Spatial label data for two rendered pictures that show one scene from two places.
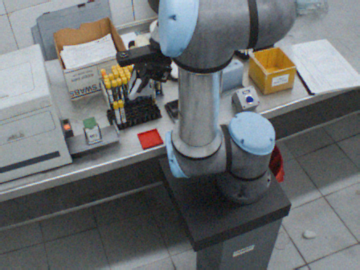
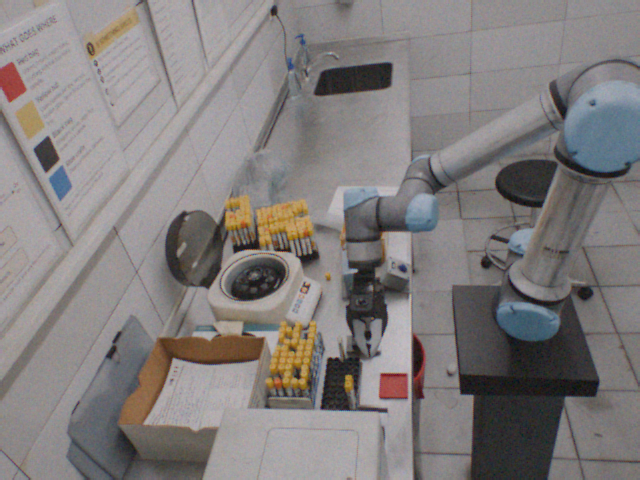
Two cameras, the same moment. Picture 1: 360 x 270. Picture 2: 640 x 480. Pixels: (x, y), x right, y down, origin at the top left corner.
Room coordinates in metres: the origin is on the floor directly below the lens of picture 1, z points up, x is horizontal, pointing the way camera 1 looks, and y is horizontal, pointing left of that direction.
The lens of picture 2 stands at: (0.69, 0.69, 1.92)
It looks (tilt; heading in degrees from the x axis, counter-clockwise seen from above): 37 degrees down; 296
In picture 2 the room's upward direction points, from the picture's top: 12 degrees counter-clockwise
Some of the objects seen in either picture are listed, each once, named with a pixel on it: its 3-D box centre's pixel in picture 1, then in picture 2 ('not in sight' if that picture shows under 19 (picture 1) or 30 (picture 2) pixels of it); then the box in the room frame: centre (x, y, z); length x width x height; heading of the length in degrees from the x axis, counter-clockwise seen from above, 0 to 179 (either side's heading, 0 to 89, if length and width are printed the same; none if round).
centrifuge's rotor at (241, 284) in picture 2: not in sight; (257, 283); (1.36, -0.23, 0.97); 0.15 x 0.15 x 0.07
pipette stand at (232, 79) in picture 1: (228, 77); (351, 274); (1.12, -0.34, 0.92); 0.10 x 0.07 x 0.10; 108
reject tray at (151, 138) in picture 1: (149, 138); (393, 385); (0.93, -0.03, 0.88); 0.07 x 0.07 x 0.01; 11
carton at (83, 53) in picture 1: (90, 56); (204, 396); (1.33, 0.14, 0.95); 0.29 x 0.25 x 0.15; 11
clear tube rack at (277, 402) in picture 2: (132, 87); (298, 371); (1.16, 0.00, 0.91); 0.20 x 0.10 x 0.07; 101
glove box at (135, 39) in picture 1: (139, 52); (236, 342); (1.35, -0.05, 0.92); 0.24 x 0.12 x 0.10; 11
